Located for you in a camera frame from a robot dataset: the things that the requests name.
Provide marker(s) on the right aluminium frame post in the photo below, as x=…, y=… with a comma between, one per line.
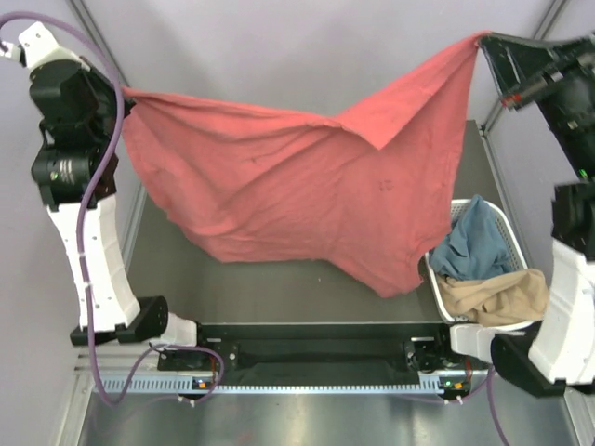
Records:
x=514, y=62

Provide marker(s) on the aluminium front rail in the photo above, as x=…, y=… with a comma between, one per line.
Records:
x=176, y=357

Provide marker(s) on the tan t shirt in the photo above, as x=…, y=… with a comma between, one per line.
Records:
x=506, y=299

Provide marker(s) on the grey slotted cable duct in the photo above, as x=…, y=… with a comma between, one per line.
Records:
x=426, y=384

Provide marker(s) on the white plastic laundry basket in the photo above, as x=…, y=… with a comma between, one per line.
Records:
x=516, y=257

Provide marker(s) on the aluminium frame post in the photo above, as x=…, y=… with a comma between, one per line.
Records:
x=127, y=181
x=514, y=62

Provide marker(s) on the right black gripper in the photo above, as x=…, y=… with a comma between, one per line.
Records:
x=519, y=66

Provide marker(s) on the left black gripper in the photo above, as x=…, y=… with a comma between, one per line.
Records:
x=94, y=78

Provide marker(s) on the red t shirt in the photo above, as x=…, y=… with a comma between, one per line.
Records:
x=368, y=189

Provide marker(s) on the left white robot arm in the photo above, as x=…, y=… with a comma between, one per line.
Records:
x=78, y=190

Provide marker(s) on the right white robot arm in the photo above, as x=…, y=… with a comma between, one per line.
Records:
x=557, y=353

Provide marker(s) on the left aluminium frame post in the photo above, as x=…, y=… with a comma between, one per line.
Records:
x=127, y=181

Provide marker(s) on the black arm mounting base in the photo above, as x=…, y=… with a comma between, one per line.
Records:
x=418, y=346

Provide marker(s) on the blue t shirt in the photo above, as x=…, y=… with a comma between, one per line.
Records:
x=474, y=249

